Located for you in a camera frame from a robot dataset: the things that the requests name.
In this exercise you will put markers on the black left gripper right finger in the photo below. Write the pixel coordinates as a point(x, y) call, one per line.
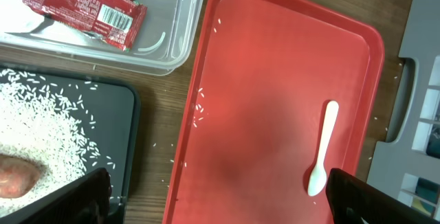
point(353, 201)

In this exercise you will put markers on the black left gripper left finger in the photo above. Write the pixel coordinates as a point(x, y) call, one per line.
point(86, 200)

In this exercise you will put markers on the white plastic spoon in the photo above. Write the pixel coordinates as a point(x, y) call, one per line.
point(318, 176)

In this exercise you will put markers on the orange carrot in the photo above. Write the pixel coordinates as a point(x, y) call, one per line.
point(18, 177)

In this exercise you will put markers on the pile of white rice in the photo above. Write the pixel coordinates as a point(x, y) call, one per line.
point(48, 123)

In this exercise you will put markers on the white paper napkin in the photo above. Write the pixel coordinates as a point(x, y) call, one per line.
point(21, 16)

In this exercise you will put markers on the grey dishwasher rack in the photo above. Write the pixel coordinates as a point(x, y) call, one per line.
point(402, 160)

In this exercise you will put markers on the black waste tray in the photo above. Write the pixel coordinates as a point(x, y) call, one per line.
point(116, 106)

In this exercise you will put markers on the clear plastic waste bin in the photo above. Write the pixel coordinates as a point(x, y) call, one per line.
point(163, 43)

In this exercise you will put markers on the red plastic tray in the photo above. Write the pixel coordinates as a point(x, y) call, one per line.
point(264, 73)

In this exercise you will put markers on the red snack wrapper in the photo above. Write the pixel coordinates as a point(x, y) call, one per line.
point(116, 22)

